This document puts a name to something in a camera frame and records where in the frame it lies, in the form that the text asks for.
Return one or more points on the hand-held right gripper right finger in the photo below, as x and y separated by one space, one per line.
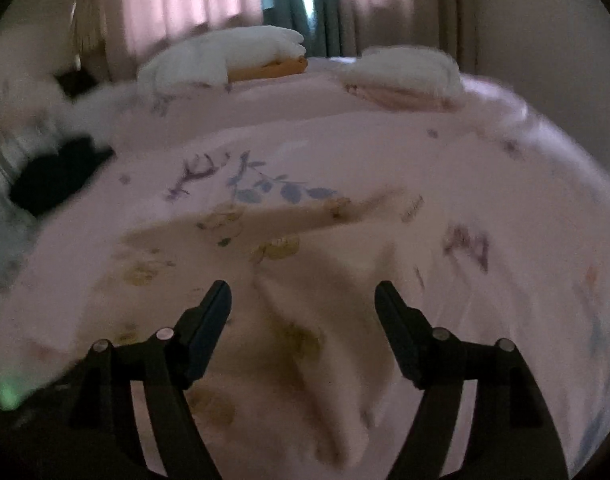
397 325

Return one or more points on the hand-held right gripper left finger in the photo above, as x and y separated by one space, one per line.
212 325

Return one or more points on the pink printed bed sheet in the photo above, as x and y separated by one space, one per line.
385 160

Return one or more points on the folded pink cloth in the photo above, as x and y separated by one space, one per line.
400 99

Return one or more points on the folded white cloth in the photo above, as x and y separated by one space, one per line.
405 67

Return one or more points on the white plush toy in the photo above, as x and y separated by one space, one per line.
200 57

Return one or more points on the white fluffy cloth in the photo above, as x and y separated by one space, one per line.
45 110

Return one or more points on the small black cloth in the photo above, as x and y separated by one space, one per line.
77 82

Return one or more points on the pink curtain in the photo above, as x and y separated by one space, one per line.
185 0

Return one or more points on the teal curtain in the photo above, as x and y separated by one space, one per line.
290 5

